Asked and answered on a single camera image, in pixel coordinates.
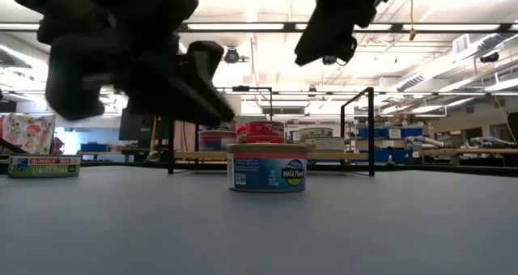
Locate blue seafood can gold lid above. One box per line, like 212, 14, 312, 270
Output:
226, 142, 309, 194
206, 123, 238, 132
197, 129, 238, 152

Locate blue background bin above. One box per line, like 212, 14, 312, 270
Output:
374, 149, 414, 164

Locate black round ceiling camera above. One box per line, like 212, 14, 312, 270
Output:
223, 47, 240, 65

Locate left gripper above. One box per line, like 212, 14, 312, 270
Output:
36, 0, 236, 127

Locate blue crate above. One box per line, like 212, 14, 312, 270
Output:
79, 142, 109, 154

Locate hanging cable with yellow plug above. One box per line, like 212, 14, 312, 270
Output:
407, 0, 418, 41

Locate blue storage bins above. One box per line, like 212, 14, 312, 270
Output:
358, 126, 424, 141

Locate black computer monitor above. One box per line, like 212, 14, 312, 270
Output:
118, 107, 171, 143

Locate floral printed board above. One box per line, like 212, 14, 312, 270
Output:
0, 113, 57, 154

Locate black ceiling camera with cable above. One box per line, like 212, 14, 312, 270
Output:
322, 55, 350, 67

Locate blue table mat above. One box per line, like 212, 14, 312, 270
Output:
0, 165, 518, 275

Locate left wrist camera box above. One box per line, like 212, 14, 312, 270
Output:
137, 0, 200, 30

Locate white air vent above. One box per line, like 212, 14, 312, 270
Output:
452, 34, 470, 57

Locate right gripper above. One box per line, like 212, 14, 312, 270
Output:
293, 0, 397, 67

